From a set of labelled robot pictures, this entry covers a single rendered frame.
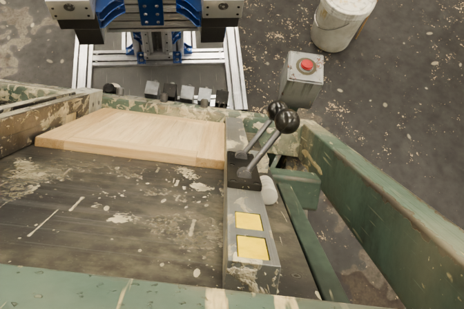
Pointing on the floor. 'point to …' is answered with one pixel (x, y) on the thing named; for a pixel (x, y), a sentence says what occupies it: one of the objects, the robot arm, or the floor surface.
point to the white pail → (342, 11)
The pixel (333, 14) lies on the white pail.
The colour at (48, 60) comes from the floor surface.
